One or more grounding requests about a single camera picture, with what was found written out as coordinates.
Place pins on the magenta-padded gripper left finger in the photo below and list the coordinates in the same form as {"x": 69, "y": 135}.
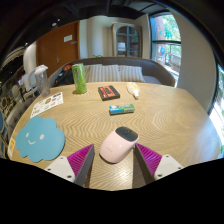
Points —
{"x": 60, "y": 166}

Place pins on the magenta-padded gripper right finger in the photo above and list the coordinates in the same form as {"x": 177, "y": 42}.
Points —
{"x": 166, "y": 165}

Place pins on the pink computer mouse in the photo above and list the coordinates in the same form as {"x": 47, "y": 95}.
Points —
{"x": 116, "y": 146}

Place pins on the blue cloud-shaped mouse pad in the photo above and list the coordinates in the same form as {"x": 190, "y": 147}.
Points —
{"x": 38, "y": 138}

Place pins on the white sticker sheet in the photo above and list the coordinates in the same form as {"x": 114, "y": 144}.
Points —
{"x": 46, "y": 104}

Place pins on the small green blue pack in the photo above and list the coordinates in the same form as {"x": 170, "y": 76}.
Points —
{"x": 121, "y": 109}

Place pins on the side window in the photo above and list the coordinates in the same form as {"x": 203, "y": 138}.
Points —
{"x": 218, "y": 113}

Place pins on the white squeeze tube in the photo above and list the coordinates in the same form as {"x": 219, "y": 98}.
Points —
{"x": 133, "y": 89}

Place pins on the group of dining chairs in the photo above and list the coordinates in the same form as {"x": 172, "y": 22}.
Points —
{"x": 13, "y": 96}

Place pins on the clear plastic shaker bottle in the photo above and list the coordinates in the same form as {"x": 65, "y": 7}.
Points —
{"x": 42, "y": 81}

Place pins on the black and red box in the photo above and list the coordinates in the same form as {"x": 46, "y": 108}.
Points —
{"x": 108, "y": 92}

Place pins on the black bag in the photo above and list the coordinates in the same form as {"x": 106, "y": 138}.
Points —
{"x": 65, "y": 76}

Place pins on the green drink can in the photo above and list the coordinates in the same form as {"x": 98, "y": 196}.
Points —
{"x": 79, "y": 78}

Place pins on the brown curved sofa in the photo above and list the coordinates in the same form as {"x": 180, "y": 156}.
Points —
{"x": 153, "y": 70}

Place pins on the striped cushion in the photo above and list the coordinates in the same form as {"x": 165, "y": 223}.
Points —
{"x": 131, "y": 74}
{"x": 94, "y": 73}
{"x": 111, "y": 73}

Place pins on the brown wooden door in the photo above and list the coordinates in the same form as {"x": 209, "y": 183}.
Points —
{"x": 55, "y": 46}

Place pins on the large dark-framed window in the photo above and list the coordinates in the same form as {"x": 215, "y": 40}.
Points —
{"x": 166, "y": 43}

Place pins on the glass-door cabinet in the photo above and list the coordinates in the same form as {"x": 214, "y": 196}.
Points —
{"x": 126, "y": 40}

